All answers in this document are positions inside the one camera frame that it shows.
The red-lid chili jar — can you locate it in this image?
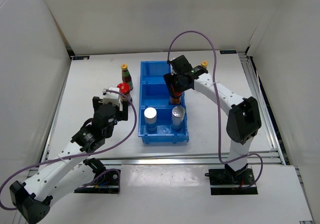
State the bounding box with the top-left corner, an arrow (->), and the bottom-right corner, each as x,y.
117,82 -> 133,101
169,92 -> 183,105

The silver-cap white shaker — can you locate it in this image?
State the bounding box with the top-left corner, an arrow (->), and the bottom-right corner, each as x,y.
143,107 -> 157,132
171,105 -> 186,130

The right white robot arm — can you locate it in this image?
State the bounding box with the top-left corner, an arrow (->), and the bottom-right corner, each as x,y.
163,55 -> 262,184

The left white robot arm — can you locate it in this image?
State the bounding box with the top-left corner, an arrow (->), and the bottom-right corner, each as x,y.
9,97 -> 128,224

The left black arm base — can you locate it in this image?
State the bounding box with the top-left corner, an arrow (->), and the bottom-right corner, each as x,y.
74,169 -> 121,194

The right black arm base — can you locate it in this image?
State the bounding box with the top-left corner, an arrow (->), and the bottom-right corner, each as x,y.
204,168 -> 258,196

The blue three-compartment plastic bin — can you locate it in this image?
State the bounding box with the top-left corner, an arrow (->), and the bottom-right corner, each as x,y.
138,61 -> 189,145

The right yellow-cap sauce bottle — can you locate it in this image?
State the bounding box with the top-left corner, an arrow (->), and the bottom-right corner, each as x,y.
201,61 -> 208,69

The yellow-cap sauce bottle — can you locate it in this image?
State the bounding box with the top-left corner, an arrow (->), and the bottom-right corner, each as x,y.
120,64 -> 134,91
201,61 -> 208,69

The left yellow-cap sauce bottle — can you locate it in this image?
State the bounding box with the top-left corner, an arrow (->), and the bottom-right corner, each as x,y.
120,64 -> 134,91

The left black corner label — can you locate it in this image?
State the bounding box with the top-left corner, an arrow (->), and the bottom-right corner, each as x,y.
72,55 -> 90,60

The black corner label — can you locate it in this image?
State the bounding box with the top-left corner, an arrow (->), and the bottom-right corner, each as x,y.
219,50 -> 237,54
72,55 -> 90,60

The right black corner label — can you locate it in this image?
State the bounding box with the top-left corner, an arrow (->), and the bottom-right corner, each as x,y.
219,50 -> 237,54

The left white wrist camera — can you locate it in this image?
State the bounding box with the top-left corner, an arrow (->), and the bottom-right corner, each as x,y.
102,87 -> 121,107

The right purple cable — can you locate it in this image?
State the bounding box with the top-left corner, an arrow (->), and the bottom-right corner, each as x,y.
166,31 -> 264,187

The purple cable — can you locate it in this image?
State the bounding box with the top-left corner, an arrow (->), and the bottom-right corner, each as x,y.
166,31 -> 264,187
0,90 -> 138,211

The aluminium right rail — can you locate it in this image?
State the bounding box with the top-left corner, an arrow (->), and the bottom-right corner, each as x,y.
238,53 -> 286,165

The aluminium rail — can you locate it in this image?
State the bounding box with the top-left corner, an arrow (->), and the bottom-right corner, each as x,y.
238,53 -> 286,165
24,152 -> 301,182

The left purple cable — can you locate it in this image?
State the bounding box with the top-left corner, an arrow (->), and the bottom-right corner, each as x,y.
0,90 -> 138,211

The aluminium front rail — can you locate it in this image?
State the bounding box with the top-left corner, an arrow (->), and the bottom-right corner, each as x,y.
24,152 -> 301,182

